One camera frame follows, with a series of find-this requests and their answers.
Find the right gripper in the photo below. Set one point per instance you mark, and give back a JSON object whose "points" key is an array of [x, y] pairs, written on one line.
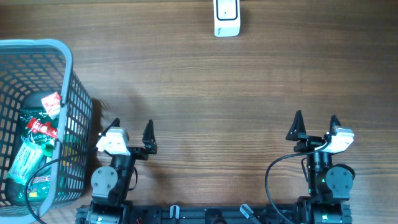
{"points": [[309, 142]]}

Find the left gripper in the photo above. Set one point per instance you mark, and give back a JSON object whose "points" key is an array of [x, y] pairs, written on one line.
{"points": [[148, 141]]}

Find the small red white snack packet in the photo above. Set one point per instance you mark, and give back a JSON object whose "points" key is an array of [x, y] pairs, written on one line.
{"points": [[51, 104]]}

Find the red stick sachet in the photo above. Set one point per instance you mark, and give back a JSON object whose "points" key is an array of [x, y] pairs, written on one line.
{"points": [[37, 126]]}

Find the teal wet wipes pack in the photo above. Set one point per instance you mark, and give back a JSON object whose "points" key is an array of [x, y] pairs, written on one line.
{"points": [[25, 163]]}

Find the green cap white jar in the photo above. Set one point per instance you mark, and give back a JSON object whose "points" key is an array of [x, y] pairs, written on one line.
{"points": [[48, 148]]}

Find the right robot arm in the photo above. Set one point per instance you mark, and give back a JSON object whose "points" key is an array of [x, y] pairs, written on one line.
{"points": [[329, 184]]}

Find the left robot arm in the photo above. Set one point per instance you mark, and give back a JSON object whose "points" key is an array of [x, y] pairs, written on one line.
{"points": [[111, 183]]}

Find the white barcode scanner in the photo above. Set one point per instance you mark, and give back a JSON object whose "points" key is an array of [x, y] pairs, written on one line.
{"points": [[227, 18]]}

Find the grey plastic shopping basket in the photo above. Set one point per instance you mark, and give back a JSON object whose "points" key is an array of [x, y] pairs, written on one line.
{"points": [[31, 70]]}

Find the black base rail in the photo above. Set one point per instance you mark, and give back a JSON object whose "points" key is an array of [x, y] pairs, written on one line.
{"points": [[242, 214]]}

